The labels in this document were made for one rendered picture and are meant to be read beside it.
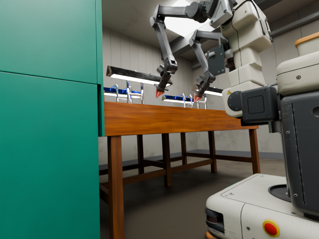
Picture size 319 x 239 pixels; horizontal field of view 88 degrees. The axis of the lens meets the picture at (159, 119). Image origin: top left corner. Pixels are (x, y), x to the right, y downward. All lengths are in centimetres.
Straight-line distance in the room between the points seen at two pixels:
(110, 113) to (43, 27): 47
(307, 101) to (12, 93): 103
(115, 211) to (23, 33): 90
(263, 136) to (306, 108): 318
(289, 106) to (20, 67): 100
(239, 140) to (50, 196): 367
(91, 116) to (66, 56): 29
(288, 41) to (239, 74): 311
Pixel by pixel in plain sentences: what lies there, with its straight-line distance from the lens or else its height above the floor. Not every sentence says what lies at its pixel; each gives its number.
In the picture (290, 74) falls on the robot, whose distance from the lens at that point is 73.
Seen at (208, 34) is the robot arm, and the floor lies 136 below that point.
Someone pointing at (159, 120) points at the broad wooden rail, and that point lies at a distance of 108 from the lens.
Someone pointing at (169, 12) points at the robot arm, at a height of 136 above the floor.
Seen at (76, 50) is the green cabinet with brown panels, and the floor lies 99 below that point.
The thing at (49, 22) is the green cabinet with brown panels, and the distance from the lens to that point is 97.
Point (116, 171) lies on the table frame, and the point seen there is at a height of 39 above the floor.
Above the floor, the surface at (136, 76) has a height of 106.
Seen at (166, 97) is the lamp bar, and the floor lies 107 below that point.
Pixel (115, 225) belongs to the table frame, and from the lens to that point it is 104.
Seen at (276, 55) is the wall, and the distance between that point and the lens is 402.
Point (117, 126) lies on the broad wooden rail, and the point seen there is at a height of 63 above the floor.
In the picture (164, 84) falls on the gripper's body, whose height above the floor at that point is 92.
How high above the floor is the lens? 58
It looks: 5 degrees up
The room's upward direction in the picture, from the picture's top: 3 degrees counter-clockwise
